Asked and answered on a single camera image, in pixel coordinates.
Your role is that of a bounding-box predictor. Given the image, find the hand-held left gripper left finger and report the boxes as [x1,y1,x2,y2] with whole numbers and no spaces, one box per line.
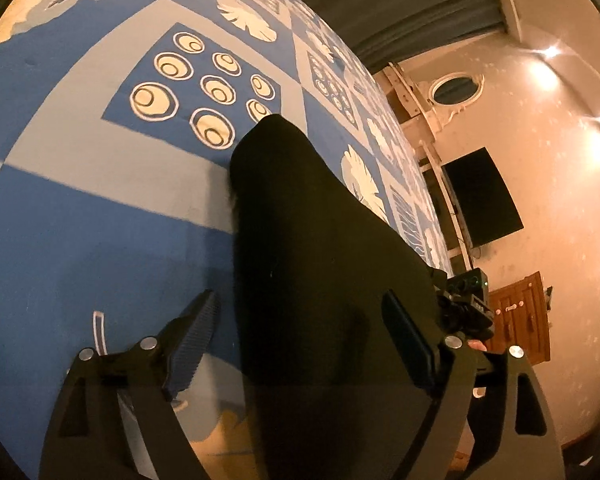
[39,289,222,480]

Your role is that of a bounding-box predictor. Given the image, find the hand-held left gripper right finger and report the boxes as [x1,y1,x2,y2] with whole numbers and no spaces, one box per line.
[381,289,566,480]

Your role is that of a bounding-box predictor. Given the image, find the black pants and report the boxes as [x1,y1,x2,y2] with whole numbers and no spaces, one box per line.
[227,114,452,480]

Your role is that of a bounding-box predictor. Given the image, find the brown wooden door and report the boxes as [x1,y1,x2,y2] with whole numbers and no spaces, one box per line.
[486,271,552,363]

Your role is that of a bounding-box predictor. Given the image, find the black flat television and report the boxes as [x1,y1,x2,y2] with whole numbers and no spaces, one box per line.
[440,147,525,248]

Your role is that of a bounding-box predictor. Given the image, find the blue white printed blanket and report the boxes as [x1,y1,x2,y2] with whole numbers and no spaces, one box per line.
[0,0,453,480]

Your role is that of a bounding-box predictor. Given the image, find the white shelf unit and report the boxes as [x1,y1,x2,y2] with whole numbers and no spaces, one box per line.
[387,62,477,277]

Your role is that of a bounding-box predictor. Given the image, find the oval white framed mirror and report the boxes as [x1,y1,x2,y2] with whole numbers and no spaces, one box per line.
[427,72,484,106]

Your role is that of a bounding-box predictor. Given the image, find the grey pleated curtain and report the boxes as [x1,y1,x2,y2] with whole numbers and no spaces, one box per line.
[260,0,511,75]

